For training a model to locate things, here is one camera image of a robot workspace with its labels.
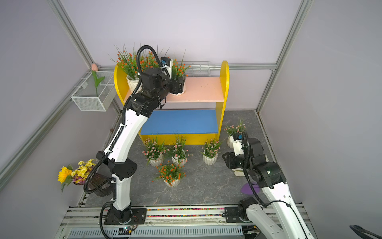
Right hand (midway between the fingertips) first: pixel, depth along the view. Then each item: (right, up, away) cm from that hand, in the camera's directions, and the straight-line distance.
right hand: (227, 154), depth 71 cm
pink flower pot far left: (-38, 0, +10) cm, 39 cm away
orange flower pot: (-28, -10, +2) cm, 30 cm away
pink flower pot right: (-7, -1, +11) cm, 13 cm away
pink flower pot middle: (-24, -3, +8) cm, 25 cm away
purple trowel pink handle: (+13, -22, +11) cm, 28 cm away
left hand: (-23, +37, -3) cm, 44 cm away
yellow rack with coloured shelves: (-17, +18, +26) cm, 36 cm away
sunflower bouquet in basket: (-65, -8, -8) cm, 66 cm away
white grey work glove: (+11, -14, +18) cm, 25 cm away
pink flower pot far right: (+8, +10, +23) cm, 26 cm away
